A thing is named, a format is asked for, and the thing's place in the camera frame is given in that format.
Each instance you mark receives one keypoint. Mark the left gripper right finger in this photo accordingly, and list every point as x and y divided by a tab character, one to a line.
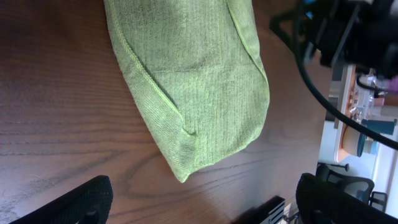
319	202

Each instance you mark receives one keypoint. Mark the background desk with clutter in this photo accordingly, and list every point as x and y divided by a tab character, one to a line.
355	102

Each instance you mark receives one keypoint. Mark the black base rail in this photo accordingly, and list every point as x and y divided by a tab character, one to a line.
271	212

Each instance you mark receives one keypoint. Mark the green microfiber cloth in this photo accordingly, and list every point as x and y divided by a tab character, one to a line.
195	72

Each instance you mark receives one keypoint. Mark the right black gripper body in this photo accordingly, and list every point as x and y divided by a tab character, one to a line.
351	32

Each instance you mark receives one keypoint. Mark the black office chair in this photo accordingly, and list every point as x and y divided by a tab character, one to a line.
359	187

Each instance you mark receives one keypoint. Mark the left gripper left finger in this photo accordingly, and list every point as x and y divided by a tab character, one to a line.
88	203

